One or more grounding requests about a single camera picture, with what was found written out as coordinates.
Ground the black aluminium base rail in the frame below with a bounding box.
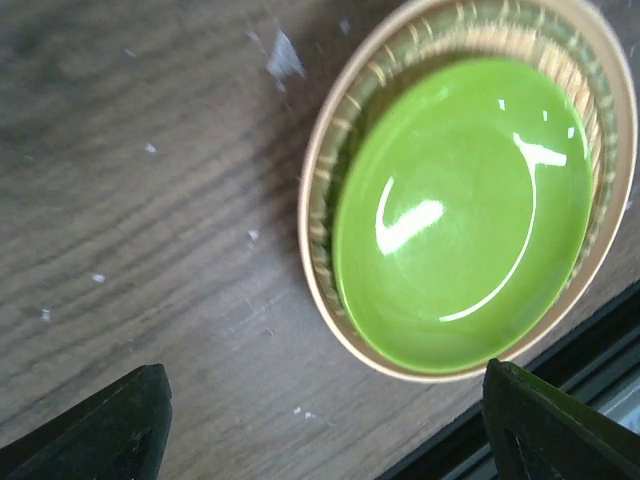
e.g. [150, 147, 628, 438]
[380, 283, 639, 479]

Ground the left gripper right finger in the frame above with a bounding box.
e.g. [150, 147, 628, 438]
[482, 359, 639, 479]

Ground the orange woven-pattern plate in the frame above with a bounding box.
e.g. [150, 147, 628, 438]
[298, 1, 638, 383]

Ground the lime green plate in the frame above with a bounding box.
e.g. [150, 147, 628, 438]
[331, 57, 593, 374]

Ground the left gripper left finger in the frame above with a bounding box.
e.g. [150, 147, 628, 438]
[1, 364, 172, 479]

